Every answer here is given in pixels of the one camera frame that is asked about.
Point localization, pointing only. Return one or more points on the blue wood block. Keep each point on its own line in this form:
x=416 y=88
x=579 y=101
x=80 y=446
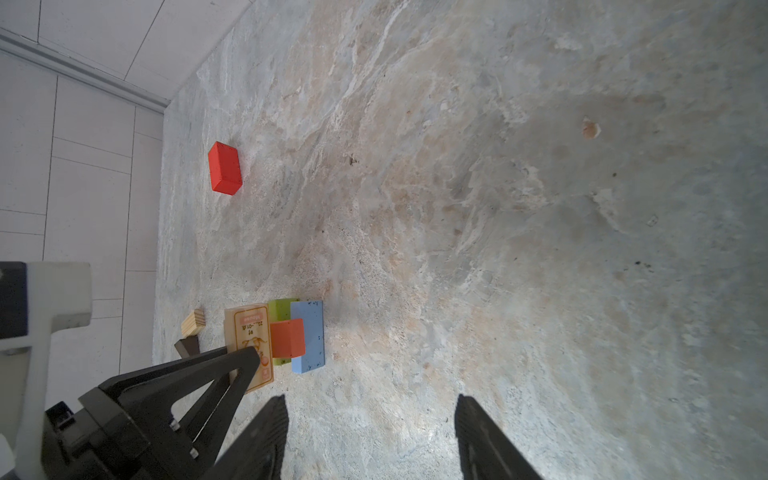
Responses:
x=311 y=312

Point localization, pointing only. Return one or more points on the light natural wood block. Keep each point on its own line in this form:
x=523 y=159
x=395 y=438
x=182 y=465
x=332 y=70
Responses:
x=193 y=324

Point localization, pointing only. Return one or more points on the orange wood block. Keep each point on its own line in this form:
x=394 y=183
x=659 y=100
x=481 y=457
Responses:
x=287 y=339

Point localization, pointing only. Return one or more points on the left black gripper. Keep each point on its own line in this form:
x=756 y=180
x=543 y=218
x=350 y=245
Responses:
x=163 y=422

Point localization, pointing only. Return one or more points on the engraved natural wood block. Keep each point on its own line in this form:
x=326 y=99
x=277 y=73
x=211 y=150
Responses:
x=248 y=327

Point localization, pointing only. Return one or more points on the dark brown wood block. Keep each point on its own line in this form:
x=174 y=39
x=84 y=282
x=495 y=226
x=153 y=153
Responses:
x=187 y=347

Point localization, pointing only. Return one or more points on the green wood block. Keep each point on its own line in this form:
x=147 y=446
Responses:
x=279 y=310

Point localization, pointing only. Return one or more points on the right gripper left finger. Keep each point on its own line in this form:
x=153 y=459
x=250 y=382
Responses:
x=258 y=452

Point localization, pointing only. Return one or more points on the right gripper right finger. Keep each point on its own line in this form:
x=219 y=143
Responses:
x=485 y=452

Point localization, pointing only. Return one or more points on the red wood block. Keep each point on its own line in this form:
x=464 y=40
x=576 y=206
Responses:
x=224 y=166

